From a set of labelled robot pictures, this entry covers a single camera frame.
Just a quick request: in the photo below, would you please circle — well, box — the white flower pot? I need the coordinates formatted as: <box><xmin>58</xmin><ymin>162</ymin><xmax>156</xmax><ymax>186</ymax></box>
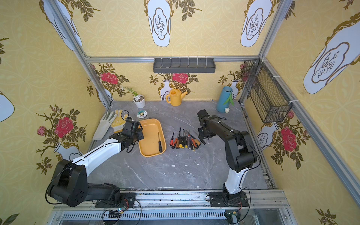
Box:
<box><xmin>133</xmin><ymin>95</ymin><xmax>145</xmax><ymax>109</ymax></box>

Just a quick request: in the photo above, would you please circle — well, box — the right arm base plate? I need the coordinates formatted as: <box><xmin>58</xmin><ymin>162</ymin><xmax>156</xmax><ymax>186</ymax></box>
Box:
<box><xmin>209</xmin><ymin>191</ymin><xmax>249</xmax><ymax>207</ymax></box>

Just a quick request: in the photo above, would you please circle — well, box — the red grip black screwdriver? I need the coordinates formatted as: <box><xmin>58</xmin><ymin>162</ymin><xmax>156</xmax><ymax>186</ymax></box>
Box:
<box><xmin>170</xmin><ymin>132</ymin><xmax>174</xmax><ymax>146</ymax></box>

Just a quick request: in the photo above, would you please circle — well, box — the small black handle screwdriver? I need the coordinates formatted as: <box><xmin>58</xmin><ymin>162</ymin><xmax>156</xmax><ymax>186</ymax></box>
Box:
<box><xmin>157</xmin><ymin>132</ymin><xmax>163</xmax><ymax>153</ymax></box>

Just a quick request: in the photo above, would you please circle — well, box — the yellow storage box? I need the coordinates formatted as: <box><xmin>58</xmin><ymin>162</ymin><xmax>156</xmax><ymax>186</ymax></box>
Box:
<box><xmin>139</xmin><ymin>119</ymin><xmax>167</xmax><ymax>158</ymax></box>

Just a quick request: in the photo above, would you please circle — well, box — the grey wall shelf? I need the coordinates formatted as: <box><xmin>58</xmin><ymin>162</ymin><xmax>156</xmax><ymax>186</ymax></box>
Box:
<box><xmin>153</xmin><ymin>57</ymin><xmax>216</xmax><ymax>73</ymax></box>

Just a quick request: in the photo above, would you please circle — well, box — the orange grip black screwdriver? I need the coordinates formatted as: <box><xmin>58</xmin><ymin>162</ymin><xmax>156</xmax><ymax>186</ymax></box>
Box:
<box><xmin>190</xmin><ymin>135</ymin><xmax>201</xmax><ymax>146</ymax></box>

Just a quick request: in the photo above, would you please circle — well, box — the black yellow-collar screwdriver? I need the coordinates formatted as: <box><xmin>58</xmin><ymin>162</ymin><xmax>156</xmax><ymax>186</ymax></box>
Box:
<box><xmin>181</xmin><ymin>129</ymin><xmax>185</xmax><ymax>148</ymax></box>

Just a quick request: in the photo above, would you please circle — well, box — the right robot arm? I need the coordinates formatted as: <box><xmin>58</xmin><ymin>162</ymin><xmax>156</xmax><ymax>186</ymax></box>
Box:
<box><xmin>197</xmin><ymin>110</ymin><xmax>257</xmax><ymax>200</ymax></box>

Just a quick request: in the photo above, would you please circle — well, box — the yellow dotted work glove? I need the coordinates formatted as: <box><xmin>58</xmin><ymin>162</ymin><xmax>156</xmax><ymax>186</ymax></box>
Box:
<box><xmin>111</xmin><ymin>110</ymin><xmax>128</xmax><ymax>133</ymax></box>

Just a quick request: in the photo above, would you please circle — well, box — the black ribbed screwdriver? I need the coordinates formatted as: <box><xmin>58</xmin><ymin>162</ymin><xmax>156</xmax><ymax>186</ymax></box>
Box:
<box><xmin>198</xmin><ymin>136</ymin><xmax>206</xmax><ymax>145</ymax></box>

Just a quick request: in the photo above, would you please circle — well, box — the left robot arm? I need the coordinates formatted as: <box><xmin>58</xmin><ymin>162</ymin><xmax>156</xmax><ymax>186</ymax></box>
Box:
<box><xmin>45</xmin><ymin>117</ymin><xmax>144</xmax><ymax>208</ymax></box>

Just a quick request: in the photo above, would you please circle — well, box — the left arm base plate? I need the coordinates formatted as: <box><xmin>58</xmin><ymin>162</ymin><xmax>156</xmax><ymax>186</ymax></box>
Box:
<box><xmin>95</xmin><ymin>192</ymin><xmax>136</xmax><ymax>209</ymax></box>

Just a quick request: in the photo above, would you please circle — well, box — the sunflower seed jar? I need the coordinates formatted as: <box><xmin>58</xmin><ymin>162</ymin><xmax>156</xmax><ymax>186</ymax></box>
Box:
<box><xmin>137</xmin><ymin>110</ymin><xmax>148</xmax><ymax>120</ymax></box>

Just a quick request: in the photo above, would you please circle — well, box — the teal vase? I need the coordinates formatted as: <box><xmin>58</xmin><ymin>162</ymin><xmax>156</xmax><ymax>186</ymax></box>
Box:
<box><xmin>216</xmin><ymin>86</ymin><xmax>234</xmax><ymax>113</ymax></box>

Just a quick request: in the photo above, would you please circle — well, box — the yellow watering can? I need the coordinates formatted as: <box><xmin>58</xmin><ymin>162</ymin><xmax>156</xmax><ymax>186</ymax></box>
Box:
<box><xmin>165</xmin><ymin>89</ymin><xmax>188</xmax><ymax>107</ymax></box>

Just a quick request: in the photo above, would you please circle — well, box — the long white leather glove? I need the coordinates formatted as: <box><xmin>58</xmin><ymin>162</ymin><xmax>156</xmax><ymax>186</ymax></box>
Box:
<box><xmin>92</xmin><ymin>111</ymin><xmax>118</xmax><ymax>140</ymax></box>

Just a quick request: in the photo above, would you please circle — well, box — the black wire basket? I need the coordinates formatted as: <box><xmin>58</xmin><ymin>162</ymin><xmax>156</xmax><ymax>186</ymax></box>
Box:
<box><xmin>241</xmin><ymin>59</ymin><xmax>293</xmax><ymax>123</ymax></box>

